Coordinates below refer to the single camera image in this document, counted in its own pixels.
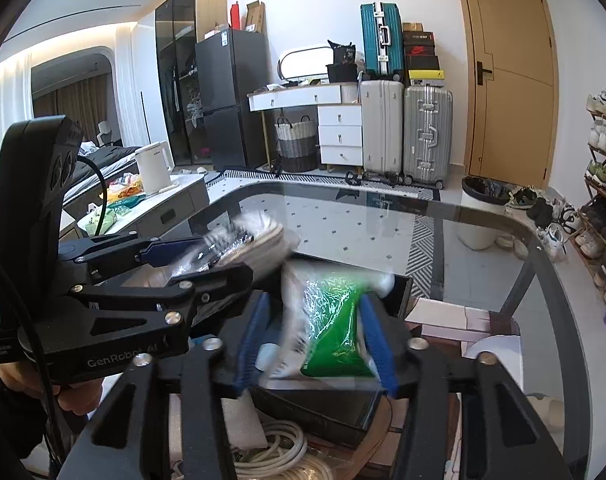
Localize teal hard suitcase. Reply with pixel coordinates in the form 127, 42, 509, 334
361, 2, 404, 81

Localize wooden door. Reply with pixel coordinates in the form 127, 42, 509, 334
461, 0, 559, 188

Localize dark wardrobe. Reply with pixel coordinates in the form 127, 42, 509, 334
154, 0, 227, 167

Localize grey side cabinet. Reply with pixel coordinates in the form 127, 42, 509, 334
102, 174, 210, 237

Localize green white snack packet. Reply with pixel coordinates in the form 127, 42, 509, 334
268, 260, 394, 380

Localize silver aluminium suitcase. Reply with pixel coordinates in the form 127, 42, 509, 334
403, 86, 453, 190

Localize wooden shoe rack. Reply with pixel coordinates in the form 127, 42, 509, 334
572, 89, 606, 304

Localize woven laundry basket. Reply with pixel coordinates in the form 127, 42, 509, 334
276, 115, 319, 172

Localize white trash bin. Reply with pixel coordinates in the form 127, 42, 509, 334
456, 176, 510, 252

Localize oval mirror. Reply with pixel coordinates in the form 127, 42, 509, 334
277, 46, 333, 81

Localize bagged white adidas shoelaces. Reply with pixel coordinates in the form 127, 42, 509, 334
169, 211, 301, 281

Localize white hard suitcase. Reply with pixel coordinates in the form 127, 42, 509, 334
361, 80, 404, 174

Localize person's left hand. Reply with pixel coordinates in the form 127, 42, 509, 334
0, 362, 104, 415

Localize black cardboard box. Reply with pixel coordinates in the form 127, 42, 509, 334
248, 254, 413, 448

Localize stacked shoe boxes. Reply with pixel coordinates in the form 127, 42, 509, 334
402, 22, 445, 87

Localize white electric kettle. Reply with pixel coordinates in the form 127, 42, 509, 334
134, 141, 174, 195

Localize cream rope bundle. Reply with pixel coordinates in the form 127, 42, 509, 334
261, 450, 339, 480

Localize black cat bag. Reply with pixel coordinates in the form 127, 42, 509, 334
327, 40, 357, 84

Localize black refrigerator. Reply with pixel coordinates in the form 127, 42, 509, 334
196, 29, 268, 170

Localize white dresser desk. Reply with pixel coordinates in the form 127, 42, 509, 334
248, 82, 364, 168

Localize white charging cable bundle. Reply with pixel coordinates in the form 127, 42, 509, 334
169, 418, 310, 480

